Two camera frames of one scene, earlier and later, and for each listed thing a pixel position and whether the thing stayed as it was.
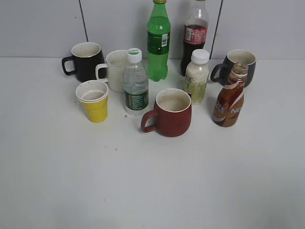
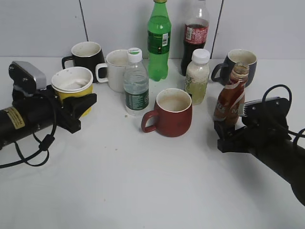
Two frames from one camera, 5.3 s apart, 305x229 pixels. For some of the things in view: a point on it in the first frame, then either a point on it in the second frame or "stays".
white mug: x=116 y=62 stays
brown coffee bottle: x=228 y=108 stays
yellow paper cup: x=93 y=94 → x=73 y=82
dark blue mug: x=235 y=57 stays
